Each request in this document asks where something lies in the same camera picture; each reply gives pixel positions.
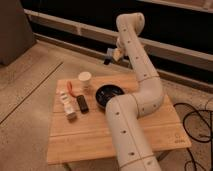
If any grey cabinet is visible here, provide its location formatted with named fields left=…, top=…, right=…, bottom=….
left=0, top=0, right=36, bottom=65

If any white sponge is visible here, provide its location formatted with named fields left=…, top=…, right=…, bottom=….
left=60, top=91, right=77, bottom=120

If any black cable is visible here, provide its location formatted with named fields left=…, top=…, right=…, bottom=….
left=173, top=99, right=213, bottom=171

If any blue grey small object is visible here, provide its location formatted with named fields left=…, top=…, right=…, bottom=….
left=104, top=48, right=114, bottom=65

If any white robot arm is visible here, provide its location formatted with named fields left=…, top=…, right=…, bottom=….
left=106, top=13, right=164, bottom=171

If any black rectangular block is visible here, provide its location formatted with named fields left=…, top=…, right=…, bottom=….
left=77, top=95, right=89, bottom=113

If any dark ceramic bowl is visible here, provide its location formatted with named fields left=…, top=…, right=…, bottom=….
left=95, top=84, right=124, bottom=108

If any orange red small tool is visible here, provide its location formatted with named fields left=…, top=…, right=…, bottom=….
left=67, top=81, right=76, bottom=98

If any white paper cup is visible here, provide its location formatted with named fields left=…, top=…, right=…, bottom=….
left=78, top=72, right=92, bottom=88

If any wooden table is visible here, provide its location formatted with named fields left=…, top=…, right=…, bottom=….
left=47, top=74, right=191, bottom=164

